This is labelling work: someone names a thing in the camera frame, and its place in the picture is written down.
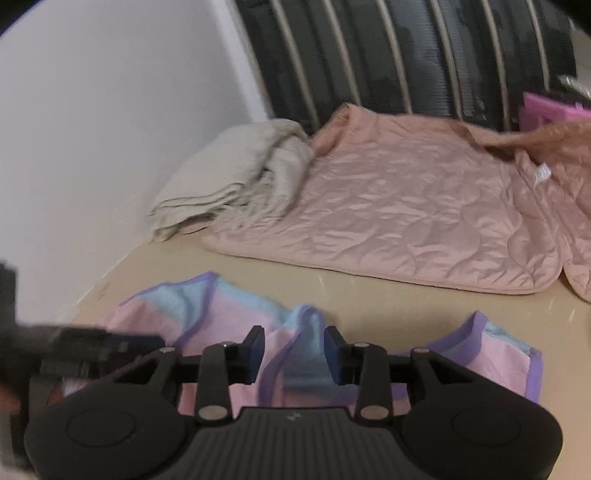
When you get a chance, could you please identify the pink blue purple-trimmed garment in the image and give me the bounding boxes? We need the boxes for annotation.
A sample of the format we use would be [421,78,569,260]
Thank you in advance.
[92,271,543,412]

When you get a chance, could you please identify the folded beige knit blanket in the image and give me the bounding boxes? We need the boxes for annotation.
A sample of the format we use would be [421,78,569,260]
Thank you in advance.
[150,119,315,242]

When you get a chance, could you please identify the pink quilted jacket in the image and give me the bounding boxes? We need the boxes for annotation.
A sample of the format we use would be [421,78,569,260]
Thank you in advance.
[201,104,590,299]

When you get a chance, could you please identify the pink box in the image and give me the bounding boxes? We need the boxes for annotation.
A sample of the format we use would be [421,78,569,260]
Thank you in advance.
[519,92,590,132]

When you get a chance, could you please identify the metal barred dark window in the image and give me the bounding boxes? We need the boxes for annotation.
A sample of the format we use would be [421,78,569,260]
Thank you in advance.
[233,0,577,132]

